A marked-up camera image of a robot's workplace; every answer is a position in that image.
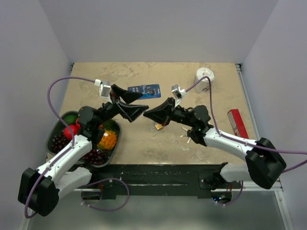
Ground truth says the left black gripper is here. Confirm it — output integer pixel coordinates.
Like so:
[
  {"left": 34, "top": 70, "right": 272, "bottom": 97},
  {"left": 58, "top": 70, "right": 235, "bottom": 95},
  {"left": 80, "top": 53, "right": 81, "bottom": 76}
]
[{"left": 94, "top": 84, "right": 148, "bottom": 127}]

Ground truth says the white paper roll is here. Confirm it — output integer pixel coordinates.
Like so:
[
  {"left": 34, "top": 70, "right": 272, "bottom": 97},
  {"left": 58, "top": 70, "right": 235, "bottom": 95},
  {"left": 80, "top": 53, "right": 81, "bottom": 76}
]
[{"left": 194, "top": 67, "right": 215, "bottom": 93}]

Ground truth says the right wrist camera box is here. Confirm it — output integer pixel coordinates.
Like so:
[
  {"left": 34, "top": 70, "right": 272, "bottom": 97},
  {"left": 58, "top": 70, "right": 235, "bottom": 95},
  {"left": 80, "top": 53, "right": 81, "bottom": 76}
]
[{"left": 171, "top": 84, "right": 187, "bottom": 107}]

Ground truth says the green lime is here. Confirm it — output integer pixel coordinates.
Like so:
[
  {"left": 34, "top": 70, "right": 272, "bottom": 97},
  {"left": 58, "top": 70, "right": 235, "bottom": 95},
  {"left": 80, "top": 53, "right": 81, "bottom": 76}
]
[{"left": 63, "top": 115, "right": 78, "bottom": 126}]

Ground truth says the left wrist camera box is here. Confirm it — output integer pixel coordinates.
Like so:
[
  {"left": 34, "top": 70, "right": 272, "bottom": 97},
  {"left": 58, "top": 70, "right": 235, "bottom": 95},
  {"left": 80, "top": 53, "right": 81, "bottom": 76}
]
[{"left": 94, "top": 79, "right": 111, "bottom": 99}]

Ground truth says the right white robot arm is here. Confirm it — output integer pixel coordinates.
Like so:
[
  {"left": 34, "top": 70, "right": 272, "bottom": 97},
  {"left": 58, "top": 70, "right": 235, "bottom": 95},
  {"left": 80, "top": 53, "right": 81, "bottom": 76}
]
[{"left": 143, "top": 98, "right": 286, "bottom": 189}]

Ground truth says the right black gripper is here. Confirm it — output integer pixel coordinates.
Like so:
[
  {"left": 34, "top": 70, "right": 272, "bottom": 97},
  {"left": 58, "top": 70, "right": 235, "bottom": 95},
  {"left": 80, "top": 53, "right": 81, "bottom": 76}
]
[{"left": 144, "top": 97, "right": 197, "bottom": 128}]

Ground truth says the purple cable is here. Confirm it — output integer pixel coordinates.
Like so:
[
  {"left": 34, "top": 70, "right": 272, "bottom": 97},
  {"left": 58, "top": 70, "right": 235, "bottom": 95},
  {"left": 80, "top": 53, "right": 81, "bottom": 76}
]
[
  {"left": 183, "top": 76, "right": 307, "bottom": 207},
  {"left": 24, "top": 76, "right": 130, "bottom": 219}
]

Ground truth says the bunch of black keys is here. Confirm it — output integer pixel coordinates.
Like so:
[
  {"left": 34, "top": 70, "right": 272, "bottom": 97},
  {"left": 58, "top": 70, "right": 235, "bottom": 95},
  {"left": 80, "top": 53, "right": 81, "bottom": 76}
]
[{"left": 180, "top": 127, "right": 191, "bottom": 144}]

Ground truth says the orange spiky fruit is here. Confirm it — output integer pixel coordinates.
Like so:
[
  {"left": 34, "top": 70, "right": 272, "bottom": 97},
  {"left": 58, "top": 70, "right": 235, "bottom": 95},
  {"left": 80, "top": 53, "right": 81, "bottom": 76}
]
[{"left": 97, "top": 130, "right": 118, "bottom": 150}]

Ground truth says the red box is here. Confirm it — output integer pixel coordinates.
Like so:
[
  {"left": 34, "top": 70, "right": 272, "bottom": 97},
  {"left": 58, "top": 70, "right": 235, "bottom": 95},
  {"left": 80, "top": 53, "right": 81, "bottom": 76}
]
[{"left": 227, "top": 109, "right": 249, "bottom": 138}]

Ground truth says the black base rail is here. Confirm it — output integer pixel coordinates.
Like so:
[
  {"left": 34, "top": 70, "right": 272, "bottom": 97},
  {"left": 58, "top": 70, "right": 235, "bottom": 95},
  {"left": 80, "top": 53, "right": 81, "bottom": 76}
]
[{"left": 81, "top": 163, "right": 252, "bottom": 199}]

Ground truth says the dark green fruit tray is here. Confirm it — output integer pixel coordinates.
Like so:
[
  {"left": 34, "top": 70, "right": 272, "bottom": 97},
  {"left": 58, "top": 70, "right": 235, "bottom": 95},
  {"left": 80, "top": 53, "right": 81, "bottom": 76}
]
[{"left": 46, "top": 121, "right": 121, "bottom": 168}]

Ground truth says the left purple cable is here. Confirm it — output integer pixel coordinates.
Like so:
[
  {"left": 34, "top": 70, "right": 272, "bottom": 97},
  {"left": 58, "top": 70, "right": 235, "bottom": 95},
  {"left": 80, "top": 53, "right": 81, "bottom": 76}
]
[{"left": 24, "top": 76, "right": 130, "bottom": 219}]

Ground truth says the blue blister card package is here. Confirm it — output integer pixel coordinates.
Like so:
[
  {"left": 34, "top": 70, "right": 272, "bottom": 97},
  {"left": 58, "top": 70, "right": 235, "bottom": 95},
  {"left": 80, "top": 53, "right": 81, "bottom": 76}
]
[{"left": 128, "top": 84, "right": 161, "bottom": 100}]

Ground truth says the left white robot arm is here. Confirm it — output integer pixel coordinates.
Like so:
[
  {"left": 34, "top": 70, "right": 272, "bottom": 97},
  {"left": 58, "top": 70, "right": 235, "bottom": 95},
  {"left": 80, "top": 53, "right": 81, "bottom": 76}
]
[{"left": 18, "top": 83, "right": 149, "bottom": 219}]

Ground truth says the purple grapes bunch front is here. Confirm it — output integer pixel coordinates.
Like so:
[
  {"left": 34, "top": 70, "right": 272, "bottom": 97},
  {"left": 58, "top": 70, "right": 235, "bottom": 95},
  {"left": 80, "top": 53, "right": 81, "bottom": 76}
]
[{"left": 82, "top": 149, "right": 109, "bottom": 166}]

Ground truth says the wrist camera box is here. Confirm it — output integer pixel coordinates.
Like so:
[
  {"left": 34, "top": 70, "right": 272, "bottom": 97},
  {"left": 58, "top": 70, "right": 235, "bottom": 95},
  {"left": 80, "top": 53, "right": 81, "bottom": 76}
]
[
  {"left": 171, "top": 84, "right": 187, "bottom": 107},
  {"left": 94, "top": 79, "right": 111, "bottom": 99}
]

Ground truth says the brass padlock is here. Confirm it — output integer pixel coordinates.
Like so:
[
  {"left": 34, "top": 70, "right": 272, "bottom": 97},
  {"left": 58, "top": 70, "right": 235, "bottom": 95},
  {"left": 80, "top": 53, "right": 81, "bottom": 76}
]
[{"left": 154, "top": 123, "right": 163, "bottom": 130}]

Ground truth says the red apple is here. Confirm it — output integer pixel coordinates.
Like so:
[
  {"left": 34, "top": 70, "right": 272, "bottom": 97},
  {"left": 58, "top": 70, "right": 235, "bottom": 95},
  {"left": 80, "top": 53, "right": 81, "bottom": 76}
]
[
  {"left": 63, "top": 125, "right": 79, "bottom": 140},
  {"left": 75, "top": 118, "right": 81, "bottom": 128}
]

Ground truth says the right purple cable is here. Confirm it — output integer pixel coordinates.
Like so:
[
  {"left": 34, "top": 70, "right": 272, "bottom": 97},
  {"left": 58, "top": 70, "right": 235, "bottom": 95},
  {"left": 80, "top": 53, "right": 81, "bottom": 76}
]
[{"left": 183, "top": 76, "right": 307, "bottom": 207}]

